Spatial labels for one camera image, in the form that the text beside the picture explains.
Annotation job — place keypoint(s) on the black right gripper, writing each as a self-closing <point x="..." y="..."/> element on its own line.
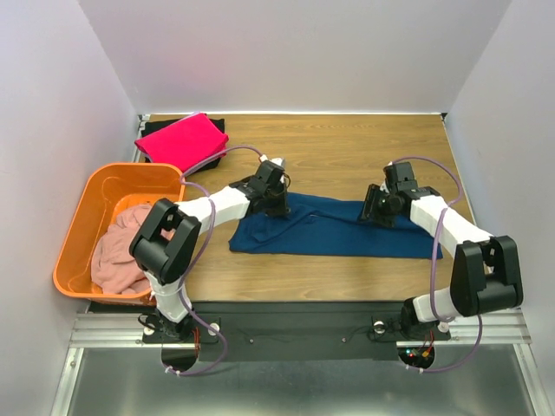
<point x="371" y="204"/>

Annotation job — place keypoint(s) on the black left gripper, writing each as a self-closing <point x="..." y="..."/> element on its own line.
<point x="283" y="210"/>

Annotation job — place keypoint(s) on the blue t shirt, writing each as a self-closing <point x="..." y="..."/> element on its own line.
<point x="319" y="226"/>

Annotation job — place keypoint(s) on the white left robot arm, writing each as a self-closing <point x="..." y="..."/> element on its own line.
<point x="164" y="245"/>

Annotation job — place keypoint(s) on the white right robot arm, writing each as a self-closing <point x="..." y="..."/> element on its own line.
<point x="486" y="275"/>

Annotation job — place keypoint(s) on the folded magenta t shirt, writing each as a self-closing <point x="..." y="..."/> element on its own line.
<point x="184" y="141"/>

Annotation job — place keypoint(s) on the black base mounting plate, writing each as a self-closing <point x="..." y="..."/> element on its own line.
<point x="291" y="331"/>

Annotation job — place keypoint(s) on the folded black t shirt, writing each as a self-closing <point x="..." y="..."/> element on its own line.
<point x="214" y="123"/>

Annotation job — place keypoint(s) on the orange plastic basket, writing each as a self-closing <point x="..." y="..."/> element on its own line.
<point x="110" y="190"/>

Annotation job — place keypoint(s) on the dusty pink t shirt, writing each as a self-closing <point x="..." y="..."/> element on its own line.
<point x="112" y="267"/>

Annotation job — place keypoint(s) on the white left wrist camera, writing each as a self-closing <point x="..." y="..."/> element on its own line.
<point x="277" y="161"/>

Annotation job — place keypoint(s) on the aluminium rail frame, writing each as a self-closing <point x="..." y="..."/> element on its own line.
<point x="110" y="371"/>

